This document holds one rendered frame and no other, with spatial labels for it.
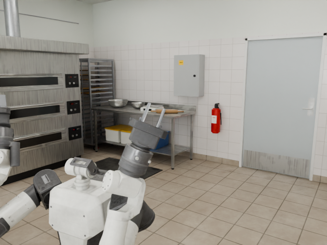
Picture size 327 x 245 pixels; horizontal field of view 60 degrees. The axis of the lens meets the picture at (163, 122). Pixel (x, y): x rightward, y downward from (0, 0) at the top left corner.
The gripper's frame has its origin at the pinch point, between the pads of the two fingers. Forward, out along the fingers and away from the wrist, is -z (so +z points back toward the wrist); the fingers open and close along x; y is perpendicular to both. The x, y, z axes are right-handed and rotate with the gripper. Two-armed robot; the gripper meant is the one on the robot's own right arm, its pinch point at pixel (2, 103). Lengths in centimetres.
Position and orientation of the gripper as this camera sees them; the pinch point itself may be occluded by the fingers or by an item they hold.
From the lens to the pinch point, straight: 134.6
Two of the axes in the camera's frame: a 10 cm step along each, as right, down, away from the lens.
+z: 1.1, 9.7, -2.2
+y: -8.4, -0.3, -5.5
